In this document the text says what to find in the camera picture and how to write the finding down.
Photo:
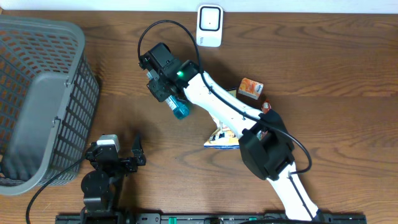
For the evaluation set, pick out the teal mouthwash bottle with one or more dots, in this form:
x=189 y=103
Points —
x=179 y=107

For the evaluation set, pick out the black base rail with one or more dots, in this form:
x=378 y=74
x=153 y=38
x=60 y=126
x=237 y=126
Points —
x=155 y=218

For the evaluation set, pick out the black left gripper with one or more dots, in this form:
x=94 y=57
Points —
x=130 y=165

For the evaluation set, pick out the red snack packet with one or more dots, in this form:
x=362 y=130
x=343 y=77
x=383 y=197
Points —
x=266 y=107

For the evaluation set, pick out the dark grey plastic basket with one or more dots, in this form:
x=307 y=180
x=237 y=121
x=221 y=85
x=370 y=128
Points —
x=48 y=100

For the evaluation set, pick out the white barcode scanner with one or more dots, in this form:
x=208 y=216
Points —
x=209 y=25

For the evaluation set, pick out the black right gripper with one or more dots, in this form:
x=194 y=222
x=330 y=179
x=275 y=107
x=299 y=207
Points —
x=157 y=94

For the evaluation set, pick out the large white snack bag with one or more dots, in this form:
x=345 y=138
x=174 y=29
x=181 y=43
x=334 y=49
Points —
x=222 y=137

